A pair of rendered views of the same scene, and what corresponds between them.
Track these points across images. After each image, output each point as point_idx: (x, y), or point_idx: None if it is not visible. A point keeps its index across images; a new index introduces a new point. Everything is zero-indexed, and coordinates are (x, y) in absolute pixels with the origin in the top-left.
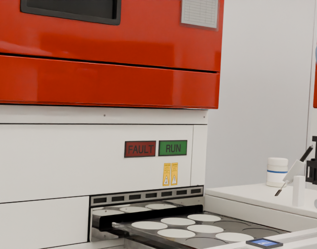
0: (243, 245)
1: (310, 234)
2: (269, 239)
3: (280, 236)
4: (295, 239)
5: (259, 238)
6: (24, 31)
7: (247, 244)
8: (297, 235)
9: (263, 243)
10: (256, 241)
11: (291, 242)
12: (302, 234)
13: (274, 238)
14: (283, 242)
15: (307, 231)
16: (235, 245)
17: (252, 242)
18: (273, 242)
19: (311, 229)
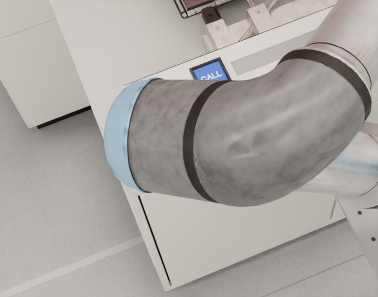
0: (182, 76)
1: (311, 31)
2: (223, 66)
3: (255, 44)
4: (274, 52)
5: (214, 59)
6: None
7: (188, 75)
8: (284, 39)
9: (208, 77)
10: (205, 68)
11: (255, 69)
12: (294, 37)
13: (242, 50)
14: (249, 62)
15: (310, 24)
16: (171, 75)
17: (193, 75)
18: (225, 73)
19: (323, 15)
